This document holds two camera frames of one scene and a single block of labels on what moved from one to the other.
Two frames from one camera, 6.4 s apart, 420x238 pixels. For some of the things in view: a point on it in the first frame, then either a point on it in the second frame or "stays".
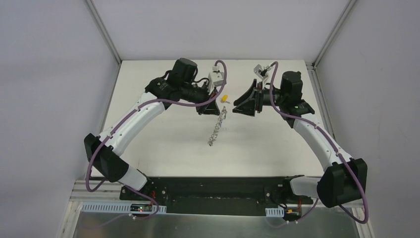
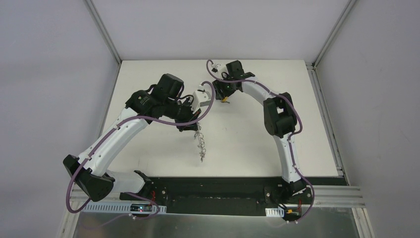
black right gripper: x=257 y=98 → x=222 y=95
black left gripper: x=207 y=102 → x=187 y=125
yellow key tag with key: x=224 y=98 stays
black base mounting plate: x=219 y=196 stays
